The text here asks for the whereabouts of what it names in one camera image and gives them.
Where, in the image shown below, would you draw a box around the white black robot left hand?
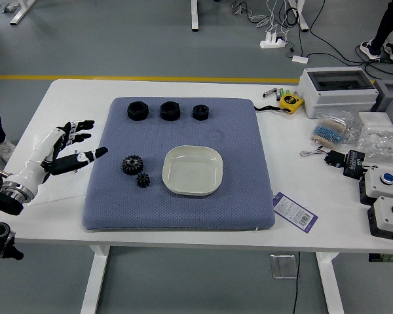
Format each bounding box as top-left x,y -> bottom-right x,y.
5,119 -> 109,198

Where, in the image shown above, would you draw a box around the big black gear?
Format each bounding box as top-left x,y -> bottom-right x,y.
121,154 -> 144,177

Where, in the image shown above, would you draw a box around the small black gear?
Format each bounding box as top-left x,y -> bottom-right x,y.
136,172 -> 151,189

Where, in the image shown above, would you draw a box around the big black hex nut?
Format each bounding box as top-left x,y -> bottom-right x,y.
159,101 -> 181,122
126,101 -> 149,122

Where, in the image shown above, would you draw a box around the small black hex nut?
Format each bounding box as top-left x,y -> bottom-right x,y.
192,103 -> 210,122

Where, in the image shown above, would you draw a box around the blue yellow button box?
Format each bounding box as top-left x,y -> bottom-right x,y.
359,168 -> 393,206

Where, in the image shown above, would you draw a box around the red button box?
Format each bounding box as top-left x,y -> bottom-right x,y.
367,196 -> 393,243

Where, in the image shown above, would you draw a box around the white background table leg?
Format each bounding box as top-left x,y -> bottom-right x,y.
288,0 -> 310,33
190,0 -> 201,33
2,0 -> 37,26

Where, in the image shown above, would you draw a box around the blue-grey cushion mat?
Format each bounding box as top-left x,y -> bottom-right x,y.
81,96 -> 276,232

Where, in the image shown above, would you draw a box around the white square dish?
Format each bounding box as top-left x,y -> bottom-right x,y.
162,145 -> 224,197

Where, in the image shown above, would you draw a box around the white power strip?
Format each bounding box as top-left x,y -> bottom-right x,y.
259,31 -> 288,49

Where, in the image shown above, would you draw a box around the purple white product tag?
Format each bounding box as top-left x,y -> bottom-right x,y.
272,192 -> 318,234

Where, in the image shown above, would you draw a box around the clear plastic holder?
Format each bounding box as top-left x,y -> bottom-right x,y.
270,254 -> 298,280

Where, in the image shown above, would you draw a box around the strip of blue resistors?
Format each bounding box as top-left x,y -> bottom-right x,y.
310,118 -> 348,147

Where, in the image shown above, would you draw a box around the clear plastic parts bag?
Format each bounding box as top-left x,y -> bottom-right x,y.
316,109 -> 363,145

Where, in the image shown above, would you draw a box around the black power module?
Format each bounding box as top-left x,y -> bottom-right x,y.
343,149 -> 366,179

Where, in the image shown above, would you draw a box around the white foam block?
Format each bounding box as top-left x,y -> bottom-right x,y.
358,111 -> 393,134

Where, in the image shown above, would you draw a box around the clear bubble wrap bag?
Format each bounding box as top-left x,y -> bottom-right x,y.
356,126 -> 393,161

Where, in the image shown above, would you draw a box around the black table control panel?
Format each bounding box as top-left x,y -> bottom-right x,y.
367,253 -> 393,263

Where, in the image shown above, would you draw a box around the yellow tape measure with strap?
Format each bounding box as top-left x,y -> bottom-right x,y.
253,94 -> 305,114

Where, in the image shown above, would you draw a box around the white floor cables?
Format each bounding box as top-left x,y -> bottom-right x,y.
255,0 -> 293,43

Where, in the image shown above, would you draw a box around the black floor cables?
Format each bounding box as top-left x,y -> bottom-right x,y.
232,0 -> 393,78

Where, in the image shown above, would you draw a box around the black cable under table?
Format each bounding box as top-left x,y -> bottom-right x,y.
291,251 -> 301,314

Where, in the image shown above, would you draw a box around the black module with wires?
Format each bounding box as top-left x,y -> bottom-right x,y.
300,147 -> 346,168

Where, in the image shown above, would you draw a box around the grey electrical enclosure box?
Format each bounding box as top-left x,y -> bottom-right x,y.
297,67 -> 380,119

